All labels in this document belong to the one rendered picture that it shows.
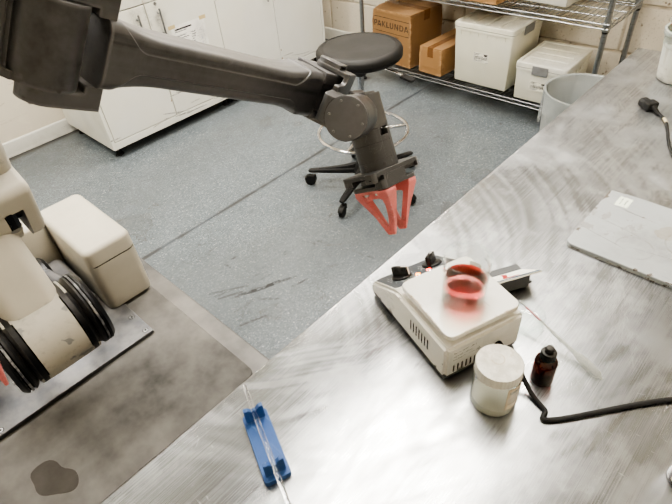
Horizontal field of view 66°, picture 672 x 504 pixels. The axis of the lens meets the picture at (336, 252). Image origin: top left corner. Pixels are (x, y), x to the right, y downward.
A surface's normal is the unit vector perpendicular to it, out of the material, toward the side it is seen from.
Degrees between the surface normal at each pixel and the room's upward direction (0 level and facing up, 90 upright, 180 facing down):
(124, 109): 90
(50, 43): 89
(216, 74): 101
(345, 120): 67
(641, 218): 0
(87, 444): 0
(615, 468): 0
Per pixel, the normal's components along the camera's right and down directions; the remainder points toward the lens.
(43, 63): 0.42, 0.55
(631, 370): -0.07, -0.75
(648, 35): -0.68, 0.52
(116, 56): 0.72, 0.55
